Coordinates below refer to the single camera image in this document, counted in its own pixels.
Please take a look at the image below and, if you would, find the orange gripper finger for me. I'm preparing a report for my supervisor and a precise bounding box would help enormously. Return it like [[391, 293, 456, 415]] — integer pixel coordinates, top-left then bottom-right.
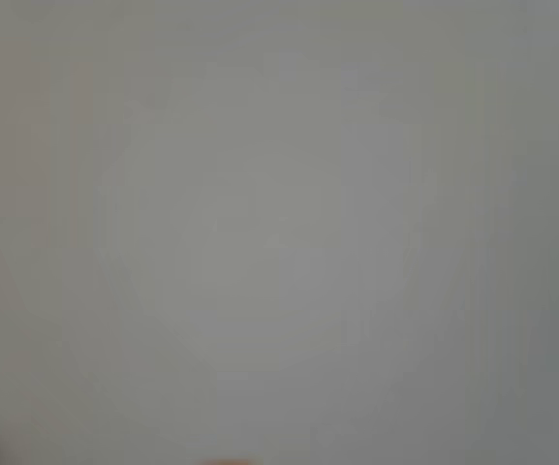
[[200, 456, 263, 465]]

